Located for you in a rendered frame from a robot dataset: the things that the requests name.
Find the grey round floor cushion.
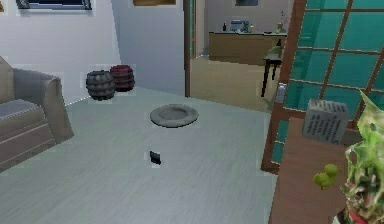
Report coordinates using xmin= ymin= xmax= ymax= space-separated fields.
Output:
xmin=149 ymin=103 xmax=200 ymax=129

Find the small black flat object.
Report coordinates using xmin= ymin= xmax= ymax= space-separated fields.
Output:
xmin=149 ymin=150 xmax=162 ymax=166

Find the dark red ribbed pouf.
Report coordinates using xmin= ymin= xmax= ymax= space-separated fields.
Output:
xmin=109 ymin=64 xmax=136 ymax=93

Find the wooden kitchen counter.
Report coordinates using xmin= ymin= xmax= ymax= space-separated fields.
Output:
xmin=208 ymin=30 xmax=288 ymax=66

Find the black dining table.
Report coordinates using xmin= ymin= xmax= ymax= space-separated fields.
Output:
xmin=260 ymin=53 xmax=284 ymax=98

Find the grey ribbed pouf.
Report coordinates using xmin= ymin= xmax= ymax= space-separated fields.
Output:
xmin=85 ymin=70 xmax=117 ymax=101

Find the blue grey kitchen appliance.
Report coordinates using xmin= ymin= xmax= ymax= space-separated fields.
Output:
xmin=229 ymin=19 xmax=251 ymax=34

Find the grey printed box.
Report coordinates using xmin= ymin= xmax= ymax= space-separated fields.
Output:
xmin=301 ymin=98 xmax=351 ymax=146

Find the brown door with teal panes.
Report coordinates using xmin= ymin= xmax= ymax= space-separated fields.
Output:
xmin=260 ymin=0 xmax=384 ymax=176

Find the beige grey sofa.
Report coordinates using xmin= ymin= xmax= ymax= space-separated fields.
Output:
xmin=0 ymin=55 xmax=75 ymax=174

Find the green house plant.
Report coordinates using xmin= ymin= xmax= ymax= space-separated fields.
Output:
xmin=340 ymin=89 xmax=384 ymax=224

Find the silver door handle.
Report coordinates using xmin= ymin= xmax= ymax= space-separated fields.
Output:
xmin=275 ymin=83 xmax=288 ymax=105

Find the brown framed wall picture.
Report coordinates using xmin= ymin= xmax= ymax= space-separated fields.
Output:
xmin=132 ymin=0 xmax=177 ymax=7

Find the dark framed wall picture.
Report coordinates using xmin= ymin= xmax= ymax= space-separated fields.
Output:
xmin=234 ymin=0 xmax=260 ymax=7

